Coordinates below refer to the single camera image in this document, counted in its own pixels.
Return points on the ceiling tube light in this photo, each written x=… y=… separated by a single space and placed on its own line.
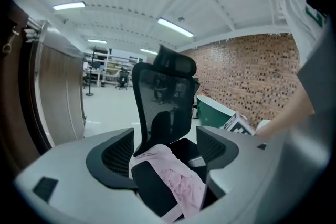
x=68 y=6
x=149 y=51
x=97 y=41
x=175 y=27

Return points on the person's right forearm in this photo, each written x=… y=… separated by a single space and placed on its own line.
x=288 y=115

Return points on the pink cloth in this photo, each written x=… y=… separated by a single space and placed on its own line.
x=178 y=178

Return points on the white storage shelving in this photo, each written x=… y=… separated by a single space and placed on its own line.
x=113 y=68

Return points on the person's white shirt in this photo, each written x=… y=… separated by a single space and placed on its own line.
x=291 y=8

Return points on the distant black swivel chair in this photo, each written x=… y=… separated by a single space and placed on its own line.
x=123 y=80

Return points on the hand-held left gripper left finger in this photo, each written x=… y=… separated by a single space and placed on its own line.
x=73 y=165

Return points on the black coat stand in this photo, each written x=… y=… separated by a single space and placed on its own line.
x=90 y=73

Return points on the black mesh office chair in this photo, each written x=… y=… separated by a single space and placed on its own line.
x=162 y=102

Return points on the green and white bathtub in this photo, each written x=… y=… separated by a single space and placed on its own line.
x=212 y=112

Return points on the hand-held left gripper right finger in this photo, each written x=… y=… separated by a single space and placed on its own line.
x=249 y=165

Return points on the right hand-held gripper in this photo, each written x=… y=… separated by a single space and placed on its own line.
x=240 y=124

